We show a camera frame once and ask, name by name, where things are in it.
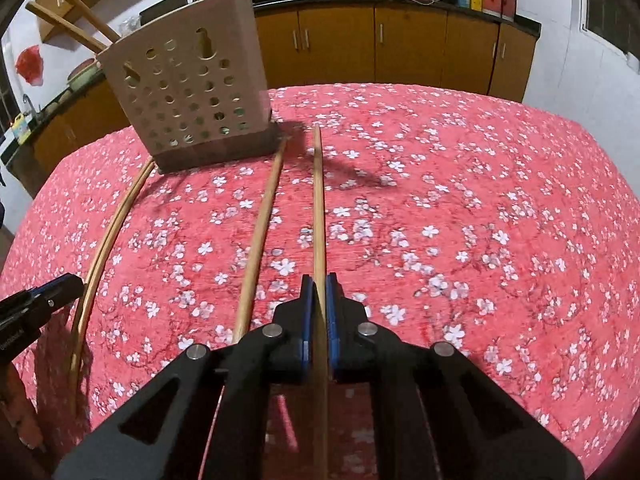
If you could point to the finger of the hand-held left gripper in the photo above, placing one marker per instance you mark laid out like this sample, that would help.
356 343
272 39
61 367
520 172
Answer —
47 284
50 300

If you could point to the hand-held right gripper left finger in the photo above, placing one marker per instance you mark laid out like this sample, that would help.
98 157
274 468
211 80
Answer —
306 320

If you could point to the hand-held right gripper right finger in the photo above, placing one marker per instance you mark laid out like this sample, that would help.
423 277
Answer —
332 320

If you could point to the beige perforated chopstick holder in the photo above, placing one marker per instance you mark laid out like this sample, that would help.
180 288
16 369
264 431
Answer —
190 80

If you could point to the person's left hand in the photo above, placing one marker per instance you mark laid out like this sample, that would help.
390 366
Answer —
20 410

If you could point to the yellow detergent bottle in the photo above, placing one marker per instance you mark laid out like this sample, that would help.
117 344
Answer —
21 129

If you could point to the red floral tablecloth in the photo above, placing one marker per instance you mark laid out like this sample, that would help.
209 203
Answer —
450 210

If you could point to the metal faucet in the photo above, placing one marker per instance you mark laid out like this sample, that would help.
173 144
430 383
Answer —
31 107

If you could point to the green pot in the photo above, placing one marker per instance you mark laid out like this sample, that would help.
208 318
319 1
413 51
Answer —
82 76

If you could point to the red plastic bag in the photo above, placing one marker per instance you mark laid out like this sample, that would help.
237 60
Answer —
28 64

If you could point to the clear plastic bag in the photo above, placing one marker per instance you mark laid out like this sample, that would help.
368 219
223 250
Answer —
131 25

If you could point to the wooden base cabinets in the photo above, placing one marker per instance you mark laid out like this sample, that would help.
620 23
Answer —
410 45

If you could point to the dark cutting board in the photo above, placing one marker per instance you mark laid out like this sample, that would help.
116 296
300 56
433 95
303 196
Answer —
164 6

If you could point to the black kitchen countertop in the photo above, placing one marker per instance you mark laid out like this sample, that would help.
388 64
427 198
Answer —
400 1

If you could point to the barred window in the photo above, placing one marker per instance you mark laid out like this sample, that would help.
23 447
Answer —
610 10

